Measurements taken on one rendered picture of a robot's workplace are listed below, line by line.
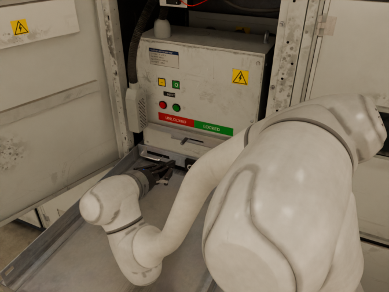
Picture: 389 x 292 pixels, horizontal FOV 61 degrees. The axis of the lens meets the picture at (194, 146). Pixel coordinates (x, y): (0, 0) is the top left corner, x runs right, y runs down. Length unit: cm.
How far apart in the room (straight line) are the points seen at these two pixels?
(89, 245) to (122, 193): 38
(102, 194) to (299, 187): 58
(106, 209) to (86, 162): 66
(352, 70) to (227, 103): 43
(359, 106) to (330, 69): 55
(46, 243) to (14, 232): 140
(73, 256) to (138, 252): 38
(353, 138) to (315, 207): 16
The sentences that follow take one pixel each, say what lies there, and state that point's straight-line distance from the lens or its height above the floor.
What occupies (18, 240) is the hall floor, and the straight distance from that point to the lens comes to 255.
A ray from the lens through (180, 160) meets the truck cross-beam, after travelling 140.
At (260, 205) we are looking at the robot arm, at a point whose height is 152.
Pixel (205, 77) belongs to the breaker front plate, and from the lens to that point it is 119.
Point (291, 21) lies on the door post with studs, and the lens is 101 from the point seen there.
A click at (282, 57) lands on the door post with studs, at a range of 104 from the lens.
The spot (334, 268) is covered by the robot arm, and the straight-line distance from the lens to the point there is 35.
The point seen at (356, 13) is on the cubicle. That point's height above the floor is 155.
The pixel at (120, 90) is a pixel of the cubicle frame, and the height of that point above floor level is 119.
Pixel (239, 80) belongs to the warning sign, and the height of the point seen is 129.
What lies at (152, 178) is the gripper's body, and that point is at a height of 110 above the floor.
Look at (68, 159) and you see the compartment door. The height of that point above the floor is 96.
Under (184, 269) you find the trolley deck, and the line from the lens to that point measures 108.
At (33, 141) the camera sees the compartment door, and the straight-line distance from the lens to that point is 130.
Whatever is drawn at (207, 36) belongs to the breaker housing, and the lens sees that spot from 127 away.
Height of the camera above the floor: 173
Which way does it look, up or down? 34 degrees down
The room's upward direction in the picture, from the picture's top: straight up
